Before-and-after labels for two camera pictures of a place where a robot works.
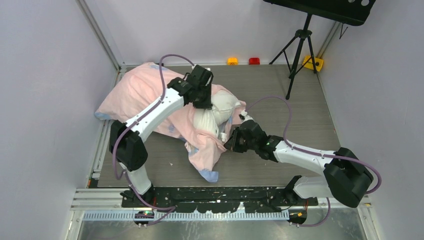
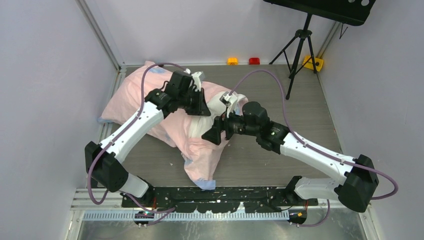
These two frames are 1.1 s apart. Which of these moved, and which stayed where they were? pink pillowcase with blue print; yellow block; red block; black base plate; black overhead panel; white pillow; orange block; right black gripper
Moved: pink pillowcase with blue print; right black gripper; white pillow
Stayed: black base plate; orange block; red block; yellow block; black overhead panel
